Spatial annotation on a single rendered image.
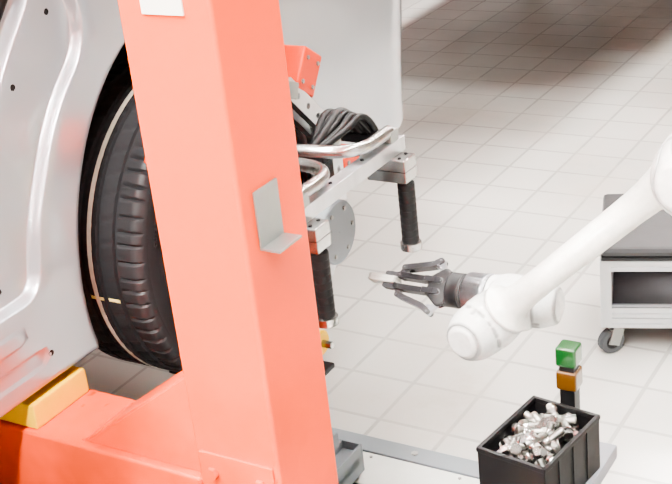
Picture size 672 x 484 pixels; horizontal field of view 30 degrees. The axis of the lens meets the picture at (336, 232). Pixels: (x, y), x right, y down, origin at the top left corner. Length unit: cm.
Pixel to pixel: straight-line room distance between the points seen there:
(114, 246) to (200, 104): 67
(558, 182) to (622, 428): 169
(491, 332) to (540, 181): 252
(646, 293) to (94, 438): 201
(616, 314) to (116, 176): 171
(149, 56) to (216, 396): 54
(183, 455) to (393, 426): 137
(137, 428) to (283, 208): 50
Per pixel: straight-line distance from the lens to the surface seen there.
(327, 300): 228
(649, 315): 358
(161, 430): 208
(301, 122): 262
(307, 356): 195
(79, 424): 228
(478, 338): 236
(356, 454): 301
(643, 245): 350
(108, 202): 233
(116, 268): 235
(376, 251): 436
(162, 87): 175
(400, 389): 354
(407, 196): 251
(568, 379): 239
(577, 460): 231
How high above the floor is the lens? 183
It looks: 24 degrees down
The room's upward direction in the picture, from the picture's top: 6 degrees counter-clockwise
